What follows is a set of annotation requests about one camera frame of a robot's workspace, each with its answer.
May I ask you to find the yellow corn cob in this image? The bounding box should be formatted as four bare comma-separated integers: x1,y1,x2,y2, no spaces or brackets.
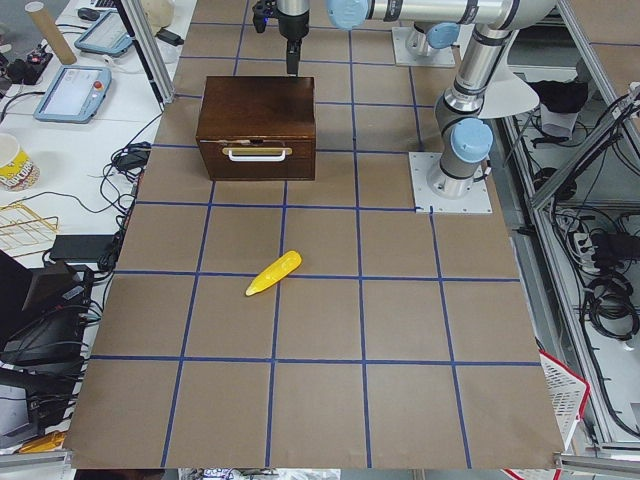
245,250,302,297

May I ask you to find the beige cap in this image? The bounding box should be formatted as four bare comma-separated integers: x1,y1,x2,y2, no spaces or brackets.
141,0,175,31

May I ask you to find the cardboard tube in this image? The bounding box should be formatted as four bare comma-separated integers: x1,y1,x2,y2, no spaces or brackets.
24,1,77,65

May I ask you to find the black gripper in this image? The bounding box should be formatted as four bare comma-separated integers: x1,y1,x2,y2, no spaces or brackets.
252,0,309,77

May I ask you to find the far blue teach pendant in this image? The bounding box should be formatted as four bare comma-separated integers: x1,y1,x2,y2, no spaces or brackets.
74,10,132,57

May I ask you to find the white chair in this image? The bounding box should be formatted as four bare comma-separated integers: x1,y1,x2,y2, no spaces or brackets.
478,30,539,120

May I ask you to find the popcorn paper cup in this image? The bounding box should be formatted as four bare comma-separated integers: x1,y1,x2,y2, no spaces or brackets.
0,133,40,191

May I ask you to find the near blue teach pendant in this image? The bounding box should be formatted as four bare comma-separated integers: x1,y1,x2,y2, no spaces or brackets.
33,66,112,124

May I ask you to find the blue teach pendant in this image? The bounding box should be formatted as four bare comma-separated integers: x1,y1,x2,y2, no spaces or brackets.
74,10,132,57
33,66,112,124

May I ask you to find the white red basket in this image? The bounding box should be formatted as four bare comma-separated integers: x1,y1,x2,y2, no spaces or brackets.
539,350,590,450

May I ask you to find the dark wooden drawer box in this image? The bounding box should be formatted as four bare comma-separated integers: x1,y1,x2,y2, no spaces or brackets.
195,76,316,181

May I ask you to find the black power adapter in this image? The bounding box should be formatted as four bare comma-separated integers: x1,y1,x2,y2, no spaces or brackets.
156,28,184,46

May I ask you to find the gold wire rack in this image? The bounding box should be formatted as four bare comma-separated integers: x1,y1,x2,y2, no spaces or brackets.
0,203,59,257

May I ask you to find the wooden drawer with white handle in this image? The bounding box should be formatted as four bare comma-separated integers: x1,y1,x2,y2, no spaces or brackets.
199,140,315,179

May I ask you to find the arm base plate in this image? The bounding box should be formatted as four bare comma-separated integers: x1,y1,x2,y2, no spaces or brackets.
409,152,493,215
392,23,459,68

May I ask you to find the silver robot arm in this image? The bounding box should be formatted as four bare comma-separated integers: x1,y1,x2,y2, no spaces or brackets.
252,0,310,76
326,0,556,200

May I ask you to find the aluminium frame post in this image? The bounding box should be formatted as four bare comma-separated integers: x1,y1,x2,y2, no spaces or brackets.
116,0,175,105

